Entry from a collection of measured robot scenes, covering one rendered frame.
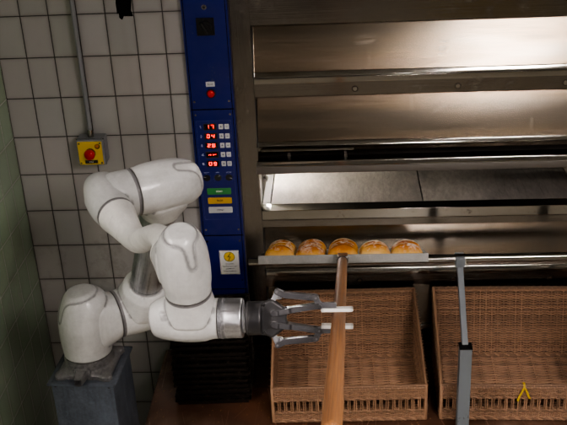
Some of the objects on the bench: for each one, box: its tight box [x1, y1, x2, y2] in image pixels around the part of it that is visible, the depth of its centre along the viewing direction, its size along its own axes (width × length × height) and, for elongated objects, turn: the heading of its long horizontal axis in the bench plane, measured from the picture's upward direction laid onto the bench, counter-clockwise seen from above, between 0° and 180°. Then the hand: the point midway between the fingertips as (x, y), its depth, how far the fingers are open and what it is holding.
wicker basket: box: [269, 287, 429, 423], centre depth 354 cm, size 49×56×28 cm
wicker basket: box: [431, 285, 567, 421], centre depth 351 cm, size 49×56×28 cm
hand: (337, 317), depth 209 cm, fingers closed on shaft, 3 cm apart
